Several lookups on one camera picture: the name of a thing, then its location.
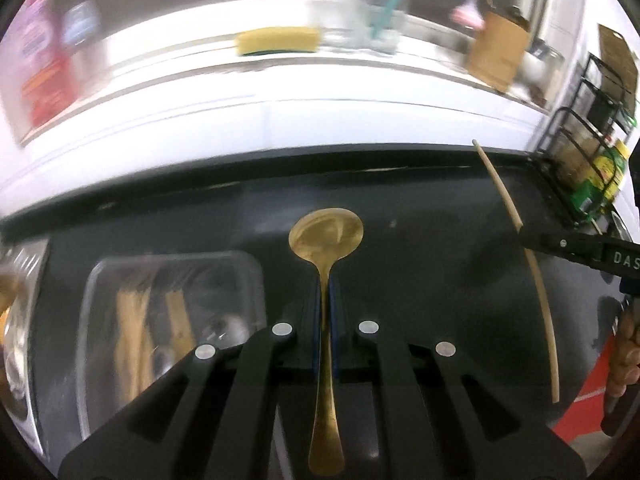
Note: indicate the wooden cutting board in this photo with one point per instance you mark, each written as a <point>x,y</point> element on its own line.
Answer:
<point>617,55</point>

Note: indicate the green yellow label bottle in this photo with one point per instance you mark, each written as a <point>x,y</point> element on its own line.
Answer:
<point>607,175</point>

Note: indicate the wooden spoon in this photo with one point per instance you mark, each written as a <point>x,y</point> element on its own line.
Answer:
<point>180,320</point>

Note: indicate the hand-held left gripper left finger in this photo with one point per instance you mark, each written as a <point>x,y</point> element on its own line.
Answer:
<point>316,330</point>

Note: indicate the gold metal spoon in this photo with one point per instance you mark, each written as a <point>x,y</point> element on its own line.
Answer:
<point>325,235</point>

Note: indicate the person's right hand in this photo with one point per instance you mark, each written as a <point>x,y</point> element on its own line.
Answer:
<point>625,360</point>

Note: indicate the light wooden chopstick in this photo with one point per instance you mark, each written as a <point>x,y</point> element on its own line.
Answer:
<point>542,300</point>
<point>596,225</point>

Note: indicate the clear plastic container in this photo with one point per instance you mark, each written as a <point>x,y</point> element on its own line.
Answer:
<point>100,280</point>

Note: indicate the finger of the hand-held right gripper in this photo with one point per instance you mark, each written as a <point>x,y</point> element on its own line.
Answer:
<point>565,245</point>

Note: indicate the baby bottle pink nipple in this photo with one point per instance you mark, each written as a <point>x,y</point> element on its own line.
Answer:
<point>467,12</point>

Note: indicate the clear glass cup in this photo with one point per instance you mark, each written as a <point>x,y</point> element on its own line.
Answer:
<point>345,0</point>

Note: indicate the pink detergent bottle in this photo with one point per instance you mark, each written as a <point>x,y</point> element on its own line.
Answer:
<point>40,70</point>

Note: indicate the glass spice jar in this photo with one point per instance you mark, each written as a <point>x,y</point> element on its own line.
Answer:
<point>550,70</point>

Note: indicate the bamboo utensil holder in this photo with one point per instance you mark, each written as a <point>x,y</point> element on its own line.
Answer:
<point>497,50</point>

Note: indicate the black metal rack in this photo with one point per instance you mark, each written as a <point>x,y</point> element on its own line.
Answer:
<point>597,105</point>

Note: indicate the red object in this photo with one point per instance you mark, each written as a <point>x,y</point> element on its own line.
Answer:
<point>585,410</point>

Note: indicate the yellow green sponge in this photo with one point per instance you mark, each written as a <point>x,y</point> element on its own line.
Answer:
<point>277,40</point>

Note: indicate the clear square toothbrush holder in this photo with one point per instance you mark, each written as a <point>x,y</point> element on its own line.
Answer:
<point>385,25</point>

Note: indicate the steel pot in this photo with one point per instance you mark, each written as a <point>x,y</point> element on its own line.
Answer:
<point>619,222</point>

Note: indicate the shiny metal tray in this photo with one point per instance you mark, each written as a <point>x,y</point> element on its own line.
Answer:
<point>20,320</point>

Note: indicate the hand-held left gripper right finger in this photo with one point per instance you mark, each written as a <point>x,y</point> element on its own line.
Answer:
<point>336,330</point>

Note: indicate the baby bottle blue cap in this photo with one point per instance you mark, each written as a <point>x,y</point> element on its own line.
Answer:
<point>82,25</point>

